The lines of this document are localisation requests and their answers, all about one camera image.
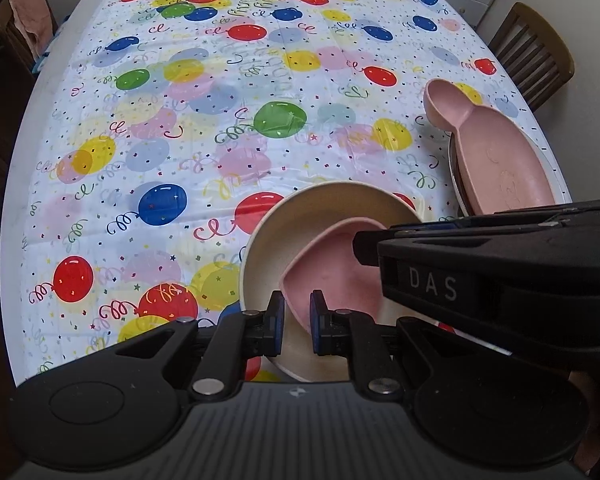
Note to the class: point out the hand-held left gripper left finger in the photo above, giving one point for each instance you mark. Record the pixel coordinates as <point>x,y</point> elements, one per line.
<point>279,320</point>

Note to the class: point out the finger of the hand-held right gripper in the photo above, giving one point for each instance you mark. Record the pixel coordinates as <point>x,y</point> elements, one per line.
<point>530,212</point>
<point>367,247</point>

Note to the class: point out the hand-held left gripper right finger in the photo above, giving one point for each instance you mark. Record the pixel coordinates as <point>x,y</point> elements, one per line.
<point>316,325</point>

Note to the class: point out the large white plate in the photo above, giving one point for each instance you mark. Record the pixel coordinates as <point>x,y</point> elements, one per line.
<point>559,187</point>

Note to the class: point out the small pink heart dish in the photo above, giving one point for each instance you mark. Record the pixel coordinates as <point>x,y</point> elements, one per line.
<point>330,270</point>

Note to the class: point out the beige bowl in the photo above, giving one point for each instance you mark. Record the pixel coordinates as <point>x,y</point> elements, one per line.
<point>265,260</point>

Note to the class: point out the pink bear-shaped plate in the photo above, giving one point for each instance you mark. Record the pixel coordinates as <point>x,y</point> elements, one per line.
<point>495,160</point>

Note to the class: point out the wooden chair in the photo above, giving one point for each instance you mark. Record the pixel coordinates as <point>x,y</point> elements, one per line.
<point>2,25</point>
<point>535,50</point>

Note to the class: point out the balloon print tablecloth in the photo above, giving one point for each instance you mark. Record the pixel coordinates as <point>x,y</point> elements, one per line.
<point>180,135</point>

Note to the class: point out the pink towel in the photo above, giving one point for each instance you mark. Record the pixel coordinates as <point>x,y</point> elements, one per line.
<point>27,10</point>

